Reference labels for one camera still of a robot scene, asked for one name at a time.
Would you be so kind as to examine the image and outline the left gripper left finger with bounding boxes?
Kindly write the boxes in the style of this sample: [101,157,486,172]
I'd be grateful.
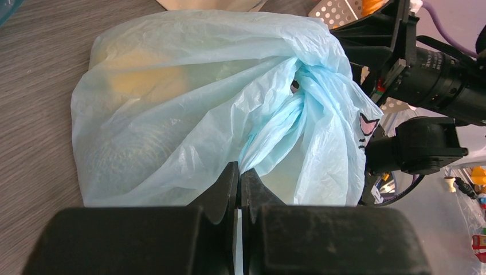
[23,162,239,274]

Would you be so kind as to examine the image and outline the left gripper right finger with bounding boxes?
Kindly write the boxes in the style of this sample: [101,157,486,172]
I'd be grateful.
[240,170,432,274]

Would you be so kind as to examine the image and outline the light blue plastic bag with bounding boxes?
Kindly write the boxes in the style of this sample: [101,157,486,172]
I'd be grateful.
[70,10,382,207]

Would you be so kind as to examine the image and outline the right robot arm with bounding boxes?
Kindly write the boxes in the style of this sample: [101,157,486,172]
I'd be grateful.
[332,1,485,206]

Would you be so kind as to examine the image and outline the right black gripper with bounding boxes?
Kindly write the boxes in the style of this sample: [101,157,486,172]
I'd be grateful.
[331,0,485,127]

